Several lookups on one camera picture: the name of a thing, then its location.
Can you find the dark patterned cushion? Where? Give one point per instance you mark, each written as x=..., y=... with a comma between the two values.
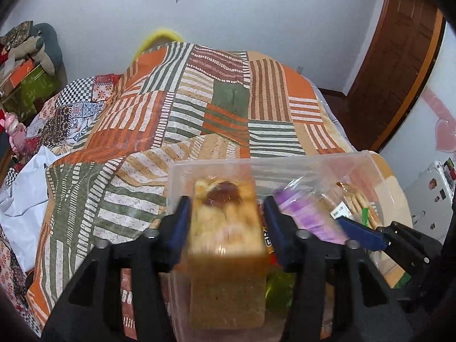
x=16, y=35

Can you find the brown wooden door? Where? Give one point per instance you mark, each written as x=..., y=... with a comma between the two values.
x=395, y=53

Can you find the grey blue bed sheet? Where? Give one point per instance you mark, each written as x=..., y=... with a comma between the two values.
x=335, y=114

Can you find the nut cake packet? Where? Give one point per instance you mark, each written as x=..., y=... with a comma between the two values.
x=228, y=249

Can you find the yellow plush cushion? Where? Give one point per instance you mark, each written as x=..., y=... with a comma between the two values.
x=160, y=37

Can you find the clear plastic storage box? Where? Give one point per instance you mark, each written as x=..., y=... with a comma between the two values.
x=285, y=171

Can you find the floral patterned cloth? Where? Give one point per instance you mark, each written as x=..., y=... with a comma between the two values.
x=10, y=278

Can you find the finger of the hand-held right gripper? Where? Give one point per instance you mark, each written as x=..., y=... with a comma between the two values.
x=363, y=233

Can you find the checkered patchwork quilt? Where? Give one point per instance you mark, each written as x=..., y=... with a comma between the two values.
x=71, y=110

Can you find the brown biscuit packet white label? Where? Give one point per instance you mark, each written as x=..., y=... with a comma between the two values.
x=352, y=203

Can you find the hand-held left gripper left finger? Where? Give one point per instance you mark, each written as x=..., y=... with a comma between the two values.
x=181, y=221

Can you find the striped patchwork blanket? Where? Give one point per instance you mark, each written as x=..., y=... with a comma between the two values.
x=178, y=114

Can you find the pink doll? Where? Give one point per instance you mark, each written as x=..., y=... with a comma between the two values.
x=14, y=131

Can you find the wooden wardrobe with heart doors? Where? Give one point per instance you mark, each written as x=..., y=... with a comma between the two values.
x=434, y=96

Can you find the purple label cake packet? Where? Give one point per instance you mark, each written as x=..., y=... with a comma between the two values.
x=310, y=217

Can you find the white bed sheet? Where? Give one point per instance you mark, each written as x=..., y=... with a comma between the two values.
x=25, y=199

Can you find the orange cardboard box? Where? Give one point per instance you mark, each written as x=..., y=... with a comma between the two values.
x=16, y=74

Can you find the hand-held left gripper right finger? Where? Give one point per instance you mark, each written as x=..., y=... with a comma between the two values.
x=278, y=228

